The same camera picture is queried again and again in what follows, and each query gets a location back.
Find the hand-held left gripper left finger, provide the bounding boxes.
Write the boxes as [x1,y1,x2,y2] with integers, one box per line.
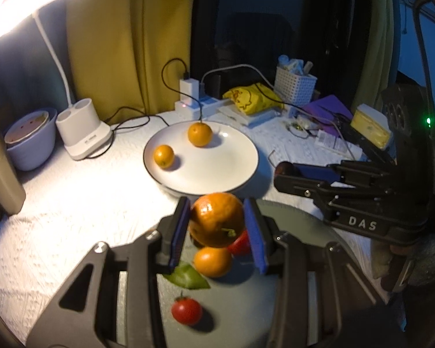
[26,196,193,348]

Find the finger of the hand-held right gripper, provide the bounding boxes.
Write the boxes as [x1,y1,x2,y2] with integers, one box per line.
[297,159,398,184]
[273,173,349,207]

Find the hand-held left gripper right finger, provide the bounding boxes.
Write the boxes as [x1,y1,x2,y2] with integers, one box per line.
[242,197,404,348]

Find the red cherry tomato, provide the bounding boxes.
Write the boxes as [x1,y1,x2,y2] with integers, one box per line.
[171,296,203,326]
[227,229,252,256]

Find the dark plum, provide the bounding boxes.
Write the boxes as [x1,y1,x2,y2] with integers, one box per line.
[274,160,301,177]

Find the large orange with stem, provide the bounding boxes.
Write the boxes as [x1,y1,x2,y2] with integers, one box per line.
[188,192,246,249]

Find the small orange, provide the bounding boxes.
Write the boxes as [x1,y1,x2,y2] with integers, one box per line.
[193,246,233,278]

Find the white plate with dark rim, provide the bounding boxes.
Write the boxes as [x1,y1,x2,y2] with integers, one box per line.
[143,121,259,194]

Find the grey round tray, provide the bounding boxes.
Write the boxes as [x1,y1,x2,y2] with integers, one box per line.
[118,199,388,348]

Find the person's right hand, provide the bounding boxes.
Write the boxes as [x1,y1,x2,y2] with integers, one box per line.
[382,241,414,292]

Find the small metal trinket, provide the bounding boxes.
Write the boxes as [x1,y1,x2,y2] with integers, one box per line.
[286,121,318,139]

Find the green leaf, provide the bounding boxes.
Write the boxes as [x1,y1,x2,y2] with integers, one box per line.
[162,264,211,290]

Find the purple notebook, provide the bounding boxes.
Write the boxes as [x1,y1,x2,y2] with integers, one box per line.
[302,94,354,127]

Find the white flat box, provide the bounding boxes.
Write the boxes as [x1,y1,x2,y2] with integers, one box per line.
[217,104,280,126]

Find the white woven basket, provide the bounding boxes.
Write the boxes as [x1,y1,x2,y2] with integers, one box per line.
[274,66,318,108]

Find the yellow printed bag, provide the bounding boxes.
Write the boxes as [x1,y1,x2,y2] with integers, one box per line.
[222,83,285,115]

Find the pale toiletry packets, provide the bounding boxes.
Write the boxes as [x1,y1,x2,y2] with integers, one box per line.
[277,54,314,77]

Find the white power strip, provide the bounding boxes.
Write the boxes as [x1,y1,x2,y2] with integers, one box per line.
[174,95,237,121]

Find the white desk lamp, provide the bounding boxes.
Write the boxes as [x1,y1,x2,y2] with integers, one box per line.
[0,0,114,161]

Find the white charger plug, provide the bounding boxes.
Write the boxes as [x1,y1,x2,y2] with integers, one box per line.
[179,78,201,108]

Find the olive curtain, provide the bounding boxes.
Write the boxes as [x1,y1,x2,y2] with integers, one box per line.
[351,0,400,111]

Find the dark window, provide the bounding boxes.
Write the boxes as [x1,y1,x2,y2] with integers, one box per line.
[190,0,359,97]

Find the lilac bowl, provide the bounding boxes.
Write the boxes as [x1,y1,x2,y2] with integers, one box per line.
[3,108,57,172]

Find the pink plates stack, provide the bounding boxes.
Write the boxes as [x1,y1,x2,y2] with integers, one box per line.
[4,110,50,146]

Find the steel thermos bottle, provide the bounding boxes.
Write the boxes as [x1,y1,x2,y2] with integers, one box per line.
[0,121,26,226]

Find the yellow curtain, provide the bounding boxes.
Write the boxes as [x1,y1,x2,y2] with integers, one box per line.
[65,0,197,116]

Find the dark purple curtain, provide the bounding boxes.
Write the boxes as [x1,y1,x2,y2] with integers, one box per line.
[0,11,77,117]

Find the thin black cable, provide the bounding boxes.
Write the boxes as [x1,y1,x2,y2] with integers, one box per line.
[282,99,352,140]

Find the black lamp cable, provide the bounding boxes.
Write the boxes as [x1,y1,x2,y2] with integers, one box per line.
[88,106,168,159]

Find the white cable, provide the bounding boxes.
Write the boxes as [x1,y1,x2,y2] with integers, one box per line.
[202,64,289,99]

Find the black charger cable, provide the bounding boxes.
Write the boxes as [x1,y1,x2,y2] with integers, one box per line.
[162,58,204,123]

